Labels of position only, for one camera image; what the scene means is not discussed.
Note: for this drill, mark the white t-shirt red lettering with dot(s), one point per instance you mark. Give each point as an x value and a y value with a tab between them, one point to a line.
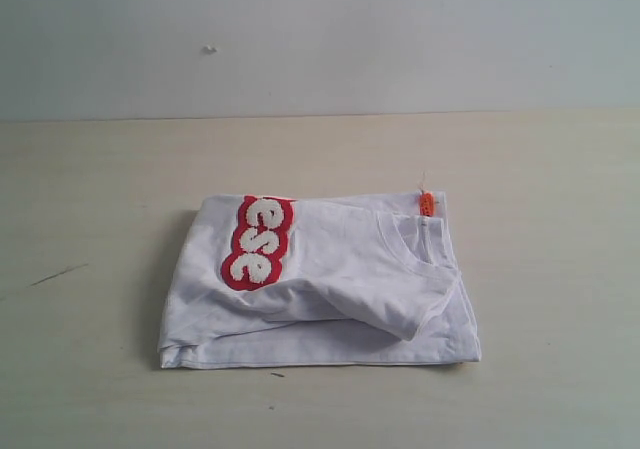
265	281

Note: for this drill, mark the orange size tag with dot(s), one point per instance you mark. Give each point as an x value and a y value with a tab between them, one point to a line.
427	204

